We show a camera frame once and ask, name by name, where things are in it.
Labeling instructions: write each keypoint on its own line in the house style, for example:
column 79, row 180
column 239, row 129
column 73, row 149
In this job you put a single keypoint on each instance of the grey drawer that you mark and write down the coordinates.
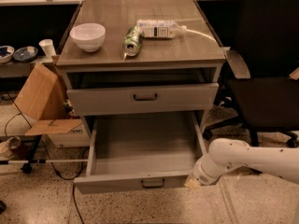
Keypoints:
column 130, row 100
column 142, row 151

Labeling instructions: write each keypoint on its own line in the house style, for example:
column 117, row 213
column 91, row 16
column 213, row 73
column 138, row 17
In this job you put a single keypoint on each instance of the clear plastic water bottle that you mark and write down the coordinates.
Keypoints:
column 161, row 28

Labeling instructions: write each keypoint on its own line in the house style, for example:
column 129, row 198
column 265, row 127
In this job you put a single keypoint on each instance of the white paper cup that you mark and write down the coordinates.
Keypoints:
column 47, row 47

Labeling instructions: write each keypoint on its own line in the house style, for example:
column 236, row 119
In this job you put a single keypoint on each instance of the small round container on floor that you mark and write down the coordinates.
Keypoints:
column 10, row 148

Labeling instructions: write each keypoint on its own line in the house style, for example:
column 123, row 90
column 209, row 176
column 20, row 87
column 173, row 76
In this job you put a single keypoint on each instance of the tan gripper fingertip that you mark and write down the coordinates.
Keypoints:
column 192, row 183

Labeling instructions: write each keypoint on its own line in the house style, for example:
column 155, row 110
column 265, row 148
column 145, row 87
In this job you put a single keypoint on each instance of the grey drawer cabinet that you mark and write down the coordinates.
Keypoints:
column 159, row 58

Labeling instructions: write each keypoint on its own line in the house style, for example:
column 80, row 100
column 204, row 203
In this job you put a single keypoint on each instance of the white rod black stand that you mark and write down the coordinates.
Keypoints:
column 27, row 159

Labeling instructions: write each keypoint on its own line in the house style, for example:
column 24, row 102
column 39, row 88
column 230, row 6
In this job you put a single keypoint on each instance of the grey top drawer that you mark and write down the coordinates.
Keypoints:
column 130, row 100

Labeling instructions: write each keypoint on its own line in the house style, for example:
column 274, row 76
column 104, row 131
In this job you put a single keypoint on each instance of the open cardboard box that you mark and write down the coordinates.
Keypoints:
column 43, row 98

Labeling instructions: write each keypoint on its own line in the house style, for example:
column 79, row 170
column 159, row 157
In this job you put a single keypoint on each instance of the green soda can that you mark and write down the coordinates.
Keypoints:
column 133, row 41

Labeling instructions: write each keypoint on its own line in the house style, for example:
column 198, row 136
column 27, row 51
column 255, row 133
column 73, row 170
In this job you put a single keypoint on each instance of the blue white bowl left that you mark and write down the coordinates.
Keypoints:
column 6, row 53

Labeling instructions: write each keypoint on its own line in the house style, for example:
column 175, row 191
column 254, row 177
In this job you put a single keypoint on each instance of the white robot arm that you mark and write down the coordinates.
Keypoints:
column 226, row 155

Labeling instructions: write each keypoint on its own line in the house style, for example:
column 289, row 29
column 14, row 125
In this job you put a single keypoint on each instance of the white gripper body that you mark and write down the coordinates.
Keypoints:
column 202, row 175

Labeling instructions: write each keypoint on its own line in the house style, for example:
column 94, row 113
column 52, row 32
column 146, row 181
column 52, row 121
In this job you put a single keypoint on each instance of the black office chair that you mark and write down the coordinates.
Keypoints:
column 260, row 74

